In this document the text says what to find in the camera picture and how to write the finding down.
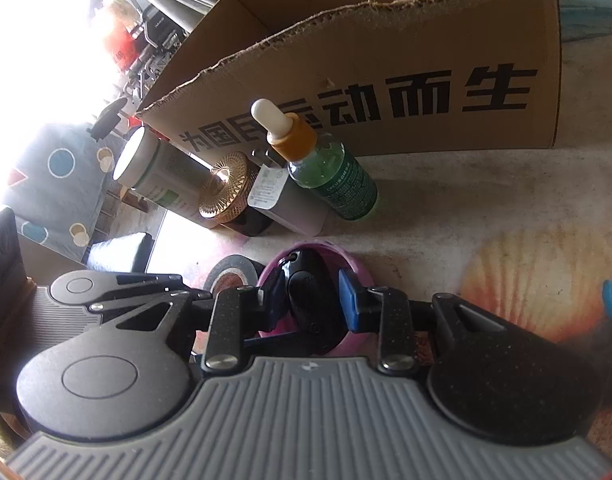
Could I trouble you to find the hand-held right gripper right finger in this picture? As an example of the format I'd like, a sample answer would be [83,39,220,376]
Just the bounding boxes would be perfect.
[338,269,519,377]

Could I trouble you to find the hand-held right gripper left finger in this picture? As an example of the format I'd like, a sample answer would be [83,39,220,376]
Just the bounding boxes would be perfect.
[93,270,287,375]

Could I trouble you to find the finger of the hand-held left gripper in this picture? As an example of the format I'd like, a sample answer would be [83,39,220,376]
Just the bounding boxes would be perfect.
[88,273,193,314]

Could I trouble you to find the black oval object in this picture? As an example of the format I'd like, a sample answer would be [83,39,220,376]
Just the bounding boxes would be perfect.
[281,250,348,356]

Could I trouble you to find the pink silicone cup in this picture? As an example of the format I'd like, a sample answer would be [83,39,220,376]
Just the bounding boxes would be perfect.
[256,241,373,361]

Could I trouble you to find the black tape roll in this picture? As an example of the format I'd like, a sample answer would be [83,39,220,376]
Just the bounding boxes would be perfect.
[204,254,270,304]

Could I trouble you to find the white charger plug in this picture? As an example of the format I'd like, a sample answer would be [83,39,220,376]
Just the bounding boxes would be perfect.
[247,149,333,237]

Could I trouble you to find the gold lid cream jar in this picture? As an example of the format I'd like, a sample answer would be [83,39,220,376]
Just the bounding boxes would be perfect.
[198,151,275,237]

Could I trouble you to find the green dropper bottle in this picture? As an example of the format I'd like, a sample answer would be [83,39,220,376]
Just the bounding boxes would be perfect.
[250,98,380,222]

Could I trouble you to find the white lid supplement bottle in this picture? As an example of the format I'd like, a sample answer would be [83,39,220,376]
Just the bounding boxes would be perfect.
[112,126,213,221]

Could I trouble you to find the brown cardboard box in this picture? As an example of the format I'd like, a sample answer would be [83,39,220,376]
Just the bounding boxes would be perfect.
[135,0,560,162]

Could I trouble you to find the grey circle pattern mat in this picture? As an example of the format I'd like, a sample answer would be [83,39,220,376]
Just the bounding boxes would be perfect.
[1,122,119,253]

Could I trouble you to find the wheelchair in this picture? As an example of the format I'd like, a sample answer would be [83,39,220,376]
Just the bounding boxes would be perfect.
[126,0,188,106]

